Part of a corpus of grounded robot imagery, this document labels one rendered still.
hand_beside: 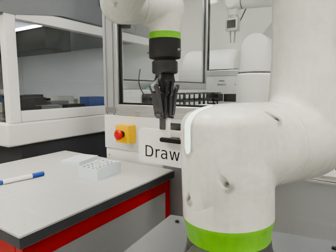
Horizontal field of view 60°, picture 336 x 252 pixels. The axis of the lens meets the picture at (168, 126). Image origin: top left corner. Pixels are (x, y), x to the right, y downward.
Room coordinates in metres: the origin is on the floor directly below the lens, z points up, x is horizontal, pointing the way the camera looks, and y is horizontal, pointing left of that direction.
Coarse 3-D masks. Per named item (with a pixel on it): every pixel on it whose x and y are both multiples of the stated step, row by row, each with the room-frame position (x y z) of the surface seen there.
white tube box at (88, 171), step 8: (104, 160) 1.03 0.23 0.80; (112, 160) 1.03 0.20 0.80; (80, 168) 0.94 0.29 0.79; (88, 168) 0.92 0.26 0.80; (104, 168) 0.94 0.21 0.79; (112, 168) 0.97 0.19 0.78; (120, 168) 1.01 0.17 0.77; (80, 176) 0.94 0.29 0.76; (88, 176) 0.92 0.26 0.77; (96, 176) 0.91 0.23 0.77; (104, 176) 0.94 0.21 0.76
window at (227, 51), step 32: (192, 0) 1.04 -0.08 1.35; (224, 0) 0.97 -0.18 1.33; (256, 0) 0.92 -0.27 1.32; (128, 32) 1.20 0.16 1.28; (192, 32) 1.04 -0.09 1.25; (224, 32) 0.97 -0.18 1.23; (256, 32) 0.91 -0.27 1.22; (128, 64) 1.20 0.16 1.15; (192, 64) 1.04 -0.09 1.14; (224, 64) 0.97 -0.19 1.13; (256, 64) 0.91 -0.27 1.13; (128, 96) 1.20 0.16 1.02; (192, 96) 1.04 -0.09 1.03; (224, 96) 0.97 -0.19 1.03; (256, 96) 0.91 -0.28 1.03
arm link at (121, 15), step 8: (104, 0) 0.76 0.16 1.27; (112, 0) 0.73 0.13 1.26; (120, 0) 0.72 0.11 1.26; (128, 0) 0.71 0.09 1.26; (136, 0) 0.71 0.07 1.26; (144, 0) 0.73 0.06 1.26; (104, 8) 0.77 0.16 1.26; (112, 8) 0.75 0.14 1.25; (120, 8) 0.74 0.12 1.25; (128, 8) 0.74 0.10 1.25; (136, 8) 0.75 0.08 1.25; (144, 8) 0.78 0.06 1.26; (112, 16) 0.77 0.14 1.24; (120, 16) 0.77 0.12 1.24; (128, 16) 0.77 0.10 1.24; (136, 16) 0.79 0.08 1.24; (144, 16) 0.80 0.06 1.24; (136, 24) 0.83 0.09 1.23
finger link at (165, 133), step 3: (165, 120) 0.85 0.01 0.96; (168, 120) 0.85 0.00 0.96; (165, 123) 0.85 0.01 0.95; (168, 123) 0.85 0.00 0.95; (165, 126) 0.85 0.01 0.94; (168, 126) 0.85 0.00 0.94; (159, 129) 0.87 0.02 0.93; (165, 129) 0.85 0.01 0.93; (168, 129) 0.85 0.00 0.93; (159, 132) 0.87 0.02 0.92; (162, 132) 0.86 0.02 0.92; (165, 132) 0.85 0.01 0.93; (168, 132) 0.85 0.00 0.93; (159, 135) 0.87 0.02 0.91; (162, 135) 0.86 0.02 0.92; (165, 135) 0.85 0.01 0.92; (168, 135) 0.85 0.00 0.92
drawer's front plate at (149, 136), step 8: (144, 128) 0.92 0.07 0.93; (152, 128) 0.92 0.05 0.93; (144, 136) 0.92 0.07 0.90; (152, 136) 0.91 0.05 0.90; (176, 136) 0.86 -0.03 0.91; (144, 144) 0.92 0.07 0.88; (152, 144) 0.91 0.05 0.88; (160, 144) 0.89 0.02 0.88; (168, 144) 0.87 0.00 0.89; (176, 144) 0.86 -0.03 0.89; (144, 152) 0.92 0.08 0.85; (160, 152) 0.89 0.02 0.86; (168, 152) 0.87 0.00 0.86; (176, 152) 0.86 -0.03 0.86; (144, 160) 0.92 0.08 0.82; (152, 160) 0.91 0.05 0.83; (160, 160) 0.89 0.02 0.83; (168, 160) 0.87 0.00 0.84
